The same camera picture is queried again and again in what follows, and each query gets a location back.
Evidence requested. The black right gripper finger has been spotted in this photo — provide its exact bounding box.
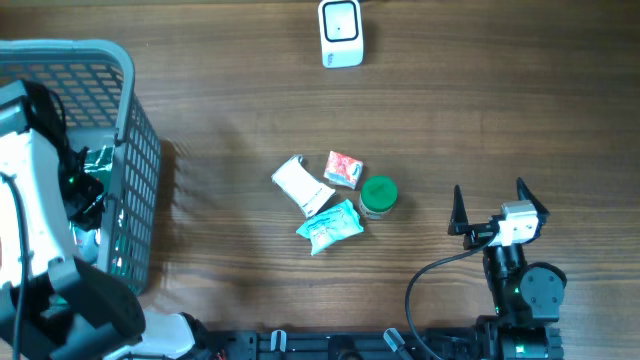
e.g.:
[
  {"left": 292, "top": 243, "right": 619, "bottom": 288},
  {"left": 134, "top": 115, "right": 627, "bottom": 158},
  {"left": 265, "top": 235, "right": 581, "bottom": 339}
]
[
  {"left": 449, "top": 185, "right": 469, "bottom": 228},
  {"left": 516, "top": 177, "right": 549, "bottom": 220}
]

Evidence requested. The green lid jar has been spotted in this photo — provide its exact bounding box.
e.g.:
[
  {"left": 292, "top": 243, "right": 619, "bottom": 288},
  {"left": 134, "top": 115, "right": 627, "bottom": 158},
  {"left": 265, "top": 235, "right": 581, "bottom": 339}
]
[{"left": 359, "top": 175, "right": 398, "bottom": 219}]

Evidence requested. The mint wet wipes pack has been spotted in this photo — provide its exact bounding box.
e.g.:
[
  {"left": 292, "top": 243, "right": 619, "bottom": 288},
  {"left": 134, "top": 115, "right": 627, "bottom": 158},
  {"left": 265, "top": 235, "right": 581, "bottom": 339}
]
[{"left": 296, "top": 199, "right": 364, "bottom": 256}]

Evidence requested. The white carton box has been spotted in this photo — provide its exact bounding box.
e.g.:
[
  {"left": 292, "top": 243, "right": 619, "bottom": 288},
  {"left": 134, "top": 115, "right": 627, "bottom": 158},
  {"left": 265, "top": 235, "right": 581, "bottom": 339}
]
[{"left": 271, "top": 155, "right": 336, "bottom": 218}]

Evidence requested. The green 3M gloves package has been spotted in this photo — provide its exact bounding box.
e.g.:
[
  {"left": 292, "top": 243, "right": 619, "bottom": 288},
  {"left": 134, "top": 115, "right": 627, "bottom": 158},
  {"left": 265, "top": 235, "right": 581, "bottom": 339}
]
[{"left": 69, "top": 146, "right": 114, "bottom": 267}]

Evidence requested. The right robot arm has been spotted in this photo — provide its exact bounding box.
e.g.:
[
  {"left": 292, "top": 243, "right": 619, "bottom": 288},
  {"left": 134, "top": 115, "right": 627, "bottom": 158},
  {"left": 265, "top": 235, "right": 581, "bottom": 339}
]
[{"left": 448, "top": 178, "right": 567, "bottom": 360}]

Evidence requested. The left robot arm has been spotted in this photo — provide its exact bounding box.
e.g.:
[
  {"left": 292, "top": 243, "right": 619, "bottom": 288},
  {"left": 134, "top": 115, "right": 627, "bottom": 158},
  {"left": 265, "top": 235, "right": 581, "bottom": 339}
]
[{"left": 1, "top": 80, "right": 223, "bottom": 359}]

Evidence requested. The white barcode scanner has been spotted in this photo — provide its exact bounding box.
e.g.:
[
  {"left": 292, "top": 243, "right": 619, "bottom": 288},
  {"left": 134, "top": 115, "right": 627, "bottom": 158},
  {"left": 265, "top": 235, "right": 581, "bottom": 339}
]
[{"left": 317, "top": 0, "right": 364, "bottom": 69}]

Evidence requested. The grey plastic basket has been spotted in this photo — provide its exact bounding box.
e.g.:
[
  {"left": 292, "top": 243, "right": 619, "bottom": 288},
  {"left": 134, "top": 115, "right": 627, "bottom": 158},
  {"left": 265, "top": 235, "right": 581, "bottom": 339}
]
[{"left": 1, "top": 39, "right": 162, "bottom": 294}]

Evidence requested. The black right camera cable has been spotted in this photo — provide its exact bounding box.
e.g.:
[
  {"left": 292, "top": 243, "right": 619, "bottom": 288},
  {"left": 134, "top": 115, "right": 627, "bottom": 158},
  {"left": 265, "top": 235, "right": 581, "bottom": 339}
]
[{"left": 404, "top": 234, "right": 501, "bottom": 360}]

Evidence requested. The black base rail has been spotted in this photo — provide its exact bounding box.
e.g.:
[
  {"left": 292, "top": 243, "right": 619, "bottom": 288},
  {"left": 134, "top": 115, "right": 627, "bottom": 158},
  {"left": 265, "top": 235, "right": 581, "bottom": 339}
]
[{"left": 210, "top": 326, "right": 565, "bottom": 360}]

